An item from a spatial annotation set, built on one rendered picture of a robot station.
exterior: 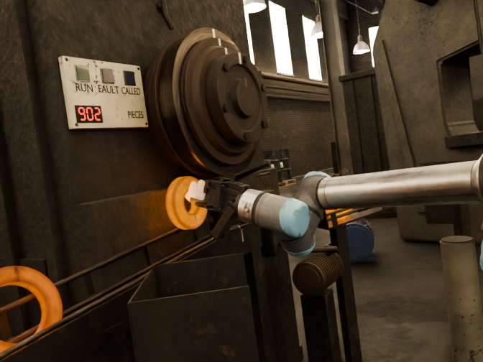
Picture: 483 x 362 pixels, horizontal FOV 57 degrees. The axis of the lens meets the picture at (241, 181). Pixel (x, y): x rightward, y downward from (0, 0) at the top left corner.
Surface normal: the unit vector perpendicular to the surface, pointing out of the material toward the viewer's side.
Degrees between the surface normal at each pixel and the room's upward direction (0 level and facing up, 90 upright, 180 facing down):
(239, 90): 90
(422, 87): 90
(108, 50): 90
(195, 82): 76
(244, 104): 90
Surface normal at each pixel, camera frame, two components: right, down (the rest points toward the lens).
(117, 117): 0.83, -0.08
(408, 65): -0.72, 0.13
